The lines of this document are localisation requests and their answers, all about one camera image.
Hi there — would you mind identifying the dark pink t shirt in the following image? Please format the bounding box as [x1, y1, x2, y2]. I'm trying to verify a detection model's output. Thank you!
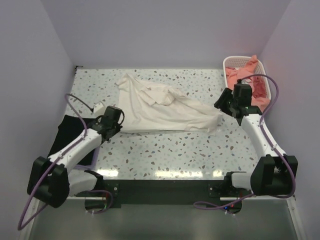
[251, 76, 267, 99]

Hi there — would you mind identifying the salmon pink t shirt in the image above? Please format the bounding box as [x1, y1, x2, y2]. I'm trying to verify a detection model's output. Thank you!
[223, 55, 271, 112]

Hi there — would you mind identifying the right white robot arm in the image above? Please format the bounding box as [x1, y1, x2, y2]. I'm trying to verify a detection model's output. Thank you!
[214, 83, 298, 198]

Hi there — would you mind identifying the white t shirt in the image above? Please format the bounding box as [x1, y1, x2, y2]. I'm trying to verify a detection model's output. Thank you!
[116, 74, 222, 135]

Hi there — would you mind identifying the white plastic laundry basket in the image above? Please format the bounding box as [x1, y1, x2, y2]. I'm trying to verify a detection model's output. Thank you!
[222, 55, 273, 101]

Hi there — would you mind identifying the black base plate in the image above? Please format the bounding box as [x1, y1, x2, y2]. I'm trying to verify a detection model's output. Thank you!
[76, 179, 251, 214]

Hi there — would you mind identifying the black folded t shirt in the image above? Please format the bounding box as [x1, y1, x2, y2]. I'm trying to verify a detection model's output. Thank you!
[48, 115, 84, 156]

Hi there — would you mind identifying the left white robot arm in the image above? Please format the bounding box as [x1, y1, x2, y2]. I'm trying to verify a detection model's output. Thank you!
[27, 106, 125, 208]

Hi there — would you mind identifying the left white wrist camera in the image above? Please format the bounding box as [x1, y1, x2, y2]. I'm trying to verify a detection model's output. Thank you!
[93, 102, 106, 117]

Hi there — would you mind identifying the lavender folded t shirt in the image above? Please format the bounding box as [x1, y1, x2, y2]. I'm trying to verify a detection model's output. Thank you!
[74, 147, 100, 169]

